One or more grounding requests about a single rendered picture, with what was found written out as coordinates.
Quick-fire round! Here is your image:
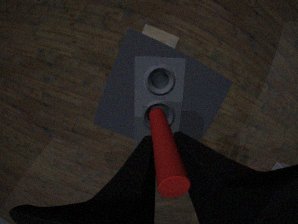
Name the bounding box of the red peg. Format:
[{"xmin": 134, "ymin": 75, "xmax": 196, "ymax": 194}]
[{"xmin": 148, "ymin": 108, "xmax": 190, "ymax": 198}]

